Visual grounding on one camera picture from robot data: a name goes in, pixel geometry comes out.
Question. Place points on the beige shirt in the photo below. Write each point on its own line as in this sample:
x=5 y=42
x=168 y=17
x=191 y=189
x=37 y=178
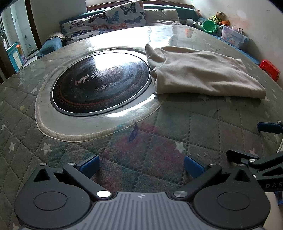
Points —
x=199 y=70

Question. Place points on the clear plastic storage box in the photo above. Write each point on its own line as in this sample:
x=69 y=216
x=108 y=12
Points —
x=234 y=36

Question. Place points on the red box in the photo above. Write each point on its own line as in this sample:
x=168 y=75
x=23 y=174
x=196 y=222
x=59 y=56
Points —
x=269 y=69

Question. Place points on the dark wooden door frame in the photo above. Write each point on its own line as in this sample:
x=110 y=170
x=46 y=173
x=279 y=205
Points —
x=33 y=24

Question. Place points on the yellow green plush toy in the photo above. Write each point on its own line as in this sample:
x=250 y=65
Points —
x=217 y=17

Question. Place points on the green plastic bowl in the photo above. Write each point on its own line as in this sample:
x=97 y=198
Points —
x=209 y=26

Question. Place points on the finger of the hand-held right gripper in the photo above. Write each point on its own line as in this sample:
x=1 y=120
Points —
x=242 y=156
x=263 y=127

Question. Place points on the round black induction cooktop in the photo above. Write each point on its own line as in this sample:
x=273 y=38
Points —
x=99 y=81

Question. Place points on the grey quilted star table cover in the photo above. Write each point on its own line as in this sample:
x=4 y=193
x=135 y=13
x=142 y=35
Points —
x=176 y=126

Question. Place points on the beige cushion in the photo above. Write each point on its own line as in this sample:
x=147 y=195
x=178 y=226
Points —
x=161 y=16

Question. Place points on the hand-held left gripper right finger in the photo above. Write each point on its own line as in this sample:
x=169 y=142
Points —
x=192 y=166

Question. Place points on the light blue cabinet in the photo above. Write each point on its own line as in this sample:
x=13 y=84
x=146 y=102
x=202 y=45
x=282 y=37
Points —
x=14 y=56

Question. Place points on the orange plush toy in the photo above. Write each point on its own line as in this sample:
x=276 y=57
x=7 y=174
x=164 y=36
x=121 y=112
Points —
x=225 y=22

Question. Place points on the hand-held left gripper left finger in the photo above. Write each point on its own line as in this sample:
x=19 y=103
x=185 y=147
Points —
x=89 y=166

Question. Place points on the folded blue blanket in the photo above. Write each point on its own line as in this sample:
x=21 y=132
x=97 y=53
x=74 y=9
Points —
x=48 y=46

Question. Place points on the grey plush toy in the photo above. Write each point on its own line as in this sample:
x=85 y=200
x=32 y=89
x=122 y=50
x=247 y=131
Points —
x=192 y=22

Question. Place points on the teal sofa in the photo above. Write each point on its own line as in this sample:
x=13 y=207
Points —
x=185 y=11

